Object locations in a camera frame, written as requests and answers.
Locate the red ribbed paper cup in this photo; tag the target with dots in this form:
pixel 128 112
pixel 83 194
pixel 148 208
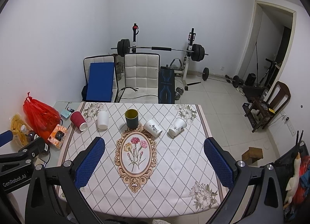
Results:
pixel 78 120

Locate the white duck plush toy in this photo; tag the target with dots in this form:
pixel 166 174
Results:
pixel 293 182

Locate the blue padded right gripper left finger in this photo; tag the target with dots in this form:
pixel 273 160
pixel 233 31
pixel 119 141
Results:
pixel 42 204

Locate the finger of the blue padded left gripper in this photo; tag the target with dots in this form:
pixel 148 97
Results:
pixel 5 137

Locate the yellow snack bag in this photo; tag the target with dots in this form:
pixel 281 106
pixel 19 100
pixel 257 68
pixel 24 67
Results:
pixel 20 129

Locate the dark green yellow-lined cup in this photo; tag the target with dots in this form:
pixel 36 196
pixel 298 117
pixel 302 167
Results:
pixel 132 120

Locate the teal small card box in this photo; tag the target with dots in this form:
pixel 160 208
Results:
pixel 65 113

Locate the white padded chair centre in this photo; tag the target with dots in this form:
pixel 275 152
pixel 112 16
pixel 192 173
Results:
pixel 141 78

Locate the dark wooden chair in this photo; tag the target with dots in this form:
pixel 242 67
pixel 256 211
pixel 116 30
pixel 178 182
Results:
pixel 260 112

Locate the red plastic bag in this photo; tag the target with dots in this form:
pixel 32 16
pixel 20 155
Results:
pixel 41 117

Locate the loose barbell on floor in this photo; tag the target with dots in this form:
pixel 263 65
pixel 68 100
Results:
pixel 236 81

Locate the black blue folded mat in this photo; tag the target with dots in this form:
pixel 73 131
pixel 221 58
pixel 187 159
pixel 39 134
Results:
pixel 166 86

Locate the white cup with print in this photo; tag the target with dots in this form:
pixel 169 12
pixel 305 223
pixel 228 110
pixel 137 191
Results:
pixel 153 128

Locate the orange wet wipes pack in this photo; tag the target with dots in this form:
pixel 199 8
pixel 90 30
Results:
pixel 57 136

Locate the white padded chair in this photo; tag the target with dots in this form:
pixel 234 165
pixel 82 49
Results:
pixel 94 59
pixel 141 78

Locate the small wooden stool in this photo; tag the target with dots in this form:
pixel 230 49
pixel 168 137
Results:
pixel 252 155

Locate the plain white plastic cup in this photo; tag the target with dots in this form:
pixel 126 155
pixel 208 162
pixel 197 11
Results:
pixel 103 120

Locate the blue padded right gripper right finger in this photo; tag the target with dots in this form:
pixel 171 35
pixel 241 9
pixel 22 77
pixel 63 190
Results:
pixel 265 203

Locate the blue cushion board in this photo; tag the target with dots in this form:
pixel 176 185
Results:
pixel 100 83

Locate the barbell with black plates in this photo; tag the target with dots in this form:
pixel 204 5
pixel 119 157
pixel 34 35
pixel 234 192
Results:
pixel 197 52

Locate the floral diamond pattern tablecloth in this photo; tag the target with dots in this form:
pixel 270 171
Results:
pixel 141 176

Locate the dumbbell on floor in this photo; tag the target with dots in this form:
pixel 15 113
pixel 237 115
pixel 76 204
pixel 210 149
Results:
pixel 178 93

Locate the white weight bench rack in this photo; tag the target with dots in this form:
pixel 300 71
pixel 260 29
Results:
pixel 186 60

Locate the white padded chair left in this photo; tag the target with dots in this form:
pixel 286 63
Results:
pixel 94 59

